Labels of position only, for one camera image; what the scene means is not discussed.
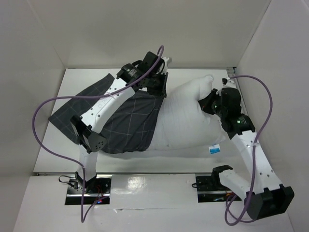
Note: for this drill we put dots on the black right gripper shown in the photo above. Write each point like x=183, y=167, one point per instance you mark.
x=205, y=103

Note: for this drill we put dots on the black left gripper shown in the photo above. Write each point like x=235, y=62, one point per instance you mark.
x=162, y=90

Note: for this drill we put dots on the white pillow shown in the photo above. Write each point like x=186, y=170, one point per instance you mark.
x=182, y=128

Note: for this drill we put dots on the dark grey checked pillowcase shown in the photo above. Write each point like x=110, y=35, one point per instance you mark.
x=129, y=129

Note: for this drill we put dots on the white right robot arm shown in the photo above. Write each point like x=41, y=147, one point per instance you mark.
x=265, y=195

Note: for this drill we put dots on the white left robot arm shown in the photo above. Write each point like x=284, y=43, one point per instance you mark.
x=89, y=125

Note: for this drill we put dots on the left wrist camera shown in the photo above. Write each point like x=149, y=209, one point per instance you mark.
x=165, y=65

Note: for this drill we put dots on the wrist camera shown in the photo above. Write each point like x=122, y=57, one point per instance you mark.
x=228, y=82
x=165, y=65

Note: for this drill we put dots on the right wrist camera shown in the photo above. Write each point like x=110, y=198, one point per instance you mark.
x=228, y=82

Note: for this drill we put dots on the aluminium frame rail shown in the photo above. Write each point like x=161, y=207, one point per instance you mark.
x=231, y=73

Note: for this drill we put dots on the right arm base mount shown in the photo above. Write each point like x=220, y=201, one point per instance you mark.
x=208, y=192

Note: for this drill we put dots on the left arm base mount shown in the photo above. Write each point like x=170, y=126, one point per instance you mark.
x=100, y=191

